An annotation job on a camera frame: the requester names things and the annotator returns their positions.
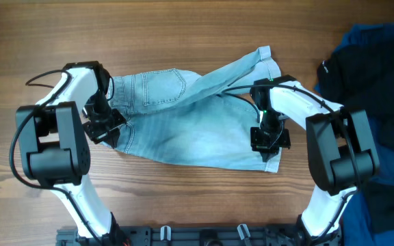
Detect dark blue garment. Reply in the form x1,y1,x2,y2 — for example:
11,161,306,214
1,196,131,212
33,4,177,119
316,23,394,245

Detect black garment with white print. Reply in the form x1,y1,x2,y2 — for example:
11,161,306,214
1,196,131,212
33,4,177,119
317,40,394,233

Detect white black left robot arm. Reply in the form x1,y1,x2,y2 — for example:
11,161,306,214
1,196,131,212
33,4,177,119
9,61,131,245

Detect light blue denim shorts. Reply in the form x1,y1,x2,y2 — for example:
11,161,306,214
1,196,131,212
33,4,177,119
109,46,281,173

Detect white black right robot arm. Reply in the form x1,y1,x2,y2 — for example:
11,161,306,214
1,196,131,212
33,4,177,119
250,75,380,245

